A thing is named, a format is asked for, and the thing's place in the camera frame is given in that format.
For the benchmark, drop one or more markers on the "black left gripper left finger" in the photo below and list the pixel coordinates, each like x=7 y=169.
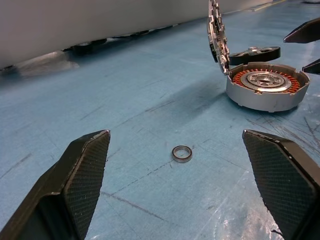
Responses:
x=75 y=175

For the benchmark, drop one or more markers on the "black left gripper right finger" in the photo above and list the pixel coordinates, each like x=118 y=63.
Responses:
x=282 y=180

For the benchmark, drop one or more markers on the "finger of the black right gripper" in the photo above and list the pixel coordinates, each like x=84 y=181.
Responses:
x=307 y=33
x=313 y=67

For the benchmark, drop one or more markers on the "silver motor housing copper windings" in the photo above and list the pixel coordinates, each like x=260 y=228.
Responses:
x=265 y=100

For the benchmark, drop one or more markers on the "white backdrop sheet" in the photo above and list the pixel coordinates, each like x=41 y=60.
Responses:
x=75 y=20

